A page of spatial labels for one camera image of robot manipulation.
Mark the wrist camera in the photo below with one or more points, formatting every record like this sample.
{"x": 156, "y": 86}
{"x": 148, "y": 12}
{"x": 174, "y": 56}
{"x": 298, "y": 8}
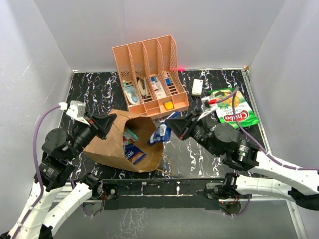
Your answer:
{"x": 75, "y": 110}
{"x": 209, "y": 104}

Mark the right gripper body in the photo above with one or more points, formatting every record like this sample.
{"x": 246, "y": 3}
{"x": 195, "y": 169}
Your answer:
{"x": 198, "y": 130}

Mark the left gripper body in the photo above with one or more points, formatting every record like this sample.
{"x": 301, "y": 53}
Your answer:
{"x": 84, "y": 134}

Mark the red green candy pack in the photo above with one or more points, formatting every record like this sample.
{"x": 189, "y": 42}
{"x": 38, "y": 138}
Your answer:
{"x": 129, "y": 137}

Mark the blue snack pouch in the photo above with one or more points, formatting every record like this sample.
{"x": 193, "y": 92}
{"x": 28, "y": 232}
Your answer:
{"x": 162, "y": 132}

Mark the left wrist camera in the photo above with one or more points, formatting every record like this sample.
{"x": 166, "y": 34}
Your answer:
{"x": 75, "y": 110}

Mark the pink desk organizer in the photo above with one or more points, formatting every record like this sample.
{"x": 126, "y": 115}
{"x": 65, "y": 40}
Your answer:
{"x": 156, "y": 56}

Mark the white ruler set pack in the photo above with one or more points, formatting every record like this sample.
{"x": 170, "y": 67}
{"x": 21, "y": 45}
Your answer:
{"x": 157, "y": 87}

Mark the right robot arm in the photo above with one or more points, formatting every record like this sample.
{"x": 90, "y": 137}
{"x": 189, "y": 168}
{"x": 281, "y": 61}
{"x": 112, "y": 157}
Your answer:
{"x": 279, "y": 178}

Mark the blue eraser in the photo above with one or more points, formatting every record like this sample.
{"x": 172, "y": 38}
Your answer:
{"x": 168, "y": 81}

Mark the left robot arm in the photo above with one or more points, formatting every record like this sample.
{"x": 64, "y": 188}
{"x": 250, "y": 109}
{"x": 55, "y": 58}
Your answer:
{"x": 39, "y": 218}

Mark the white small box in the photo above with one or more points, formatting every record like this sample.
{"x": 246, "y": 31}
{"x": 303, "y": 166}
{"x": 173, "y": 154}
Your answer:
{"x": 197, "y": 87}

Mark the blue biscuit pack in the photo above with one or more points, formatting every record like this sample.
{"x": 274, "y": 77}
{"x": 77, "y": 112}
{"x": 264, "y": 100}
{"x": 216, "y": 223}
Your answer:
{"x": 133, "y": 154}

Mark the yellow sticky tape dispenser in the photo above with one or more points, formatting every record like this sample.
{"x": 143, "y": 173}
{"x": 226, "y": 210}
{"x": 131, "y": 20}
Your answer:
{"x": 168, "y": 105}

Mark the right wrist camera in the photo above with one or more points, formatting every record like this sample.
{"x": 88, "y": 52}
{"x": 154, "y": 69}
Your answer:
{"x": 209, "y": 104}

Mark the brown paper bag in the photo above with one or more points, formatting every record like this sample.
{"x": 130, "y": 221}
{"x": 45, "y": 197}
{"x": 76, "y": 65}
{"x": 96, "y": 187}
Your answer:
{"x": 110, "y": 151}

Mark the silver stapler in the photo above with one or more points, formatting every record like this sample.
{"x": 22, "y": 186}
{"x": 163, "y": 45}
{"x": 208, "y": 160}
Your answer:
{"x": 142, "y": 85}

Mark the blue correction tape pack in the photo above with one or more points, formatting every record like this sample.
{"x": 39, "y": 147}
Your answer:
{"x": 131, "y": 93}

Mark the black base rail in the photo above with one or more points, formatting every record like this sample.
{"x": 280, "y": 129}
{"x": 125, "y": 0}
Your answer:
{"x": 156, "y": 194}

